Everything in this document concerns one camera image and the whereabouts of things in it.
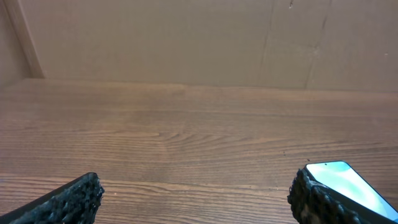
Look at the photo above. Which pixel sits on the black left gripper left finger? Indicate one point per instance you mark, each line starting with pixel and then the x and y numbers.
pixel 75 202

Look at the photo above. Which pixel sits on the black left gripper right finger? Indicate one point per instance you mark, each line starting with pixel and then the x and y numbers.
pixel 312 202

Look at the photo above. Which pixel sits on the Samsung Galaxy smartphone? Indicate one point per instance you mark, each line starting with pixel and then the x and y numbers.
pixel 345 185

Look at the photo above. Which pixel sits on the cardboard backdrop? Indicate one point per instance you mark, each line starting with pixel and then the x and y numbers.
pixel 318 44

